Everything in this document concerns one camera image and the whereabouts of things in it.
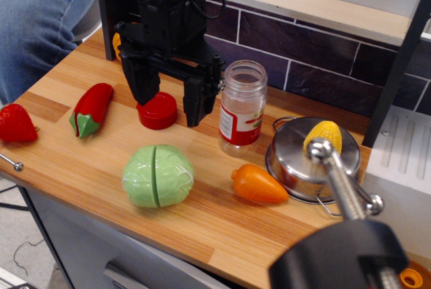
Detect clear plastic jar red label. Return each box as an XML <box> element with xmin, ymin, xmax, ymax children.
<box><xmin>219</xmin><ymin>60</ymin><xmax>267</xmax><ymax>157</ymax></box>

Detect black clamp with metal screw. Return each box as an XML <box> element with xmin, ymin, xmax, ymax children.
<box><xmin>269</xmin><ymin>138</ymin><xmax>409</xmax><ymax>288</ymax></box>

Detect yellow orange toy behind gripper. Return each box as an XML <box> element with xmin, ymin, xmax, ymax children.
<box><xmin>112</xmin><ymin>33</ymin><xmax>122</xmax><ymax>62</ymax></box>

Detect green toy cabbage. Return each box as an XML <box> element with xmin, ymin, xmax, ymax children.
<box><xmin>122</xmin><ymin>145</ymin><xmax>195</xmax><ymax>208</ymax></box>

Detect grey cabinet drawer handle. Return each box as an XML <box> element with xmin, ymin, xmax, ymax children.
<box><xmin>103</xmin><ymin>263</ymin><xmax>146</xmax><ymax>288</ymax></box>

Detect yellow toy corn cob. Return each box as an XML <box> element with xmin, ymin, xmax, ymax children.
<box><xmin>303</xmin><ymin>121</ymin><xmax>343</xmax><ymax>154</ymax></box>

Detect red toy strawberry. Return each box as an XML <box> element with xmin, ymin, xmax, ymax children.
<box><xmin>1</xmin><ymin>104</ymin><xmax>38</xmax><ymax>142</ymax></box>

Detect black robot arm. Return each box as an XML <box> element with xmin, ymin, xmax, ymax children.
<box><xmin>114</xmin><ymin>0</ymin><xmax>224</xmax><ymax>127</ymax></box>

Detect orange toy carrot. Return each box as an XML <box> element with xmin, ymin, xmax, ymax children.
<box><xmin>231</xmin><ymin>164</ymin><xmax>290</xmax><ymax>203</ymax></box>

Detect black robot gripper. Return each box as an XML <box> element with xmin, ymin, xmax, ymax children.
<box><xmin>114</xmin><ymin>0</ymin><xmax>222</xmax><ymax>127</ymax></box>

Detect red toy chili pepper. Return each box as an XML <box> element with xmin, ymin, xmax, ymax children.
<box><xmin>69</xmin><ymin>83</ymin><xmax>113</xmax><ymax>138</ymax></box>

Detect metal clamp rod left edge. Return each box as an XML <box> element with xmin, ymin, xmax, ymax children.
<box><xmin>0</xmin><ymin>154</ymin><xmax>24</xmax><ymax>172</ymax></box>

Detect black shelf post right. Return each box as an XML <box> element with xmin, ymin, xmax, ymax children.
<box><xmin>362</xmin><ymin>0</ymin><xmax>430</xmax><ymax>148</ymax></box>

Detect upturned stainless steel pot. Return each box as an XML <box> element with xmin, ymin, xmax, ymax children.
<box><xmin>265</xmin><ymin>116</ymin><xmax>362</xmax><ymax>218</ymax></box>

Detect person's leg in blue jeans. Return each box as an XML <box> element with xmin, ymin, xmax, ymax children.
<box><xmin>1</xmin><ymin>0</ymin><xmax>95</xmax><ymax>104</ymax></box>

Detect white dish drainer sink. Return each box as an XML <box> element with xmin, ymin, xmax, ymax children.
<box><xmin>367</xmin><ymin>106</ymin><xmax>430</xmax><ymax>195</ymax></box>

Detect red plastic jar cap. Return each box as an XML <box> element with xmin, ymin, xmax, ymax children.
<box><xmin>136</xmin><ymin>92</ymin><xmax>177</xmax><ymax>130</ymax></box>

